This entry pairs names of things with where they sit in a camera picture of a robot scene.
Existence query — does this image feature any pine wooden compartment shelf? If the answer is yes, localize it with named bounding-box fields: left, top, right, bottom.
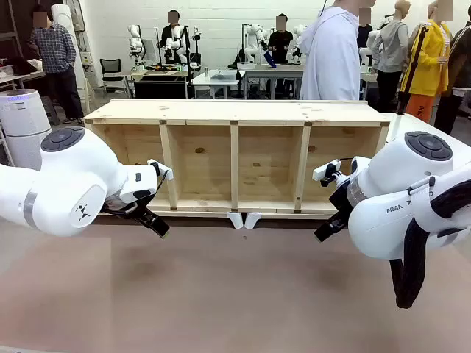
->
left=83, top=98, right=392, bottom=215

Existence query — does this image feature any dark workbench table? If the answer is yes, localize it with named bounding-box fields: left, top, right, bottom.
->
left=130, top=68, right=191, bottom=100

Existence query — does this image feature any mannequin in grey hoodie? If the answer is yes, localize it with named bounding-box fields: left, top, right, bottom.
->
left=374, top=0, right=411, bottom=115

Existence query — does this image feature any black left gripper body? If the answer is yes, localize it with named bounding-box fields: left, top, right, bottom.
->
left=101, top=198, right=155, bottom=222

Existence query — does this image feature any mannequin in yellow jacket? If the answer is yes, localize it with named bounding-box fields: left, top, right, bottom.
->
left=400, top=0, right=454, bottom=125

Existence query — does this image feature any wooden riser with white legs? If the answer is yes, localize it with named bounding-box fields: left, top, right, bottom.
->
left=244, top=205, right=340, bottom=231
left=96, top=200, right=244, bottom=230

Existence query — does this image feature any black mesh office chair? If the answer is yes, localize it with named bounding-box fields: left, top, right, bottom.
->
left=99, top=58, right=129, bottom=93

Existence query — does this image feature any mannequin in dark jacket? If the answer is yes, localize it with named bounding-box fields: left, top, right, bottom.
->
left=433, top=20, right=471, bottom=137

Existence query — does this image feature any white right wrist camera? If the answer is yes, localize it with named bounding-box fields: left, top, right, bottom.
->
left=312, top=157, right=341, bottom=182

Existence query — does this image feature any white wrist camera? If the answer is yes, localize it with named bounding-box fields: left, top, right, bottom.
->
left=312, top=157, right=341, bottom=182
left=146, top=158, right=174, bottom=182

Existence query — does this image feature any grey long table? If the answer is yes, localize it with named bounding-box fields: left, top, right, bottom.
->
left=236, top=61, right=307, bottom=100

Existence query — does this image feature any black braided cable sleeve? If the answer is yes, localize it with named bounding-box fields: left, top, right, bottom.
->
left=389, top=179, right=471, bottom=310

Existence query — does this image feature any white small table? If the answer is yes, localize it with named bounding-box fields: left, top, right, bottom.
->
left=191, top=68, right=244, bottom=100

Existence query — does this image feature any person in dark clothes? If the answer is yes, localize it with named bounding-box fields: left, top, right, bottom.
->
left=355, top=7, right=375, bottom=71

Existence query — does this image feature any seated person in black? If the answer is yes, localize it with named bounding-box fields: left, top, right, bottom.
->
left=158, top=10, right=185, bottom=64

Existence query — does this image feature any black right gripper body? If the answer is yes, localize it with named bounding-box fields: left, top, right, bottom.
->
left=327, top=182, right=355, bottom=222

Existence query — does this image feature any black tripod stand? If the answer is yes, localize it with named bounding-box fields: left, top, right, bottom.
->
left=394, top=23, right=432, bottom=115

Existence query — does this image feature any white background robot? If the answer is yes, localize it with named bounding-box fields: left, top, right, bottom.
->
left=166, top=24, right=185, bottom=64
left=289, top=24, right=308, bottom=64
left=127, top=24, right=147, bottom=71
left=245, top=22, right=270, bottom=64

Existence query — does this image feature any person in plaid shirt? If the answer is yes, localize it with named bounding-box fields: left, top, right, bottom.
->
left=28, top=9, right=87, bottom=126

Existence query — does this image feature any person in black t-shirt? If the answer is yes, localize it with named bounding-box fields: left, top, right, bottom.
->
left=267, top=13, right=294, bottom=64

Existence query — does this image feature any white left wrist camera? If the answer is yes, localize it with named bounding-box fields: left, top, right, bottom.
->
left=146, top=158, right=174, bottom=182

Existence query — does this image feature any person in white hoodie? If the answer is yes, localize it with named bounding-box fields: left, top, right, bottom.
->
left=299, top=0, right=377, bottom=101

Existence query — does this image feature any white cylindrical air purifier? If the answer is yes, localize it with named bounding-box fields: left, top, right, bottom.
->
left=0, top=89, right=53, bottom=172

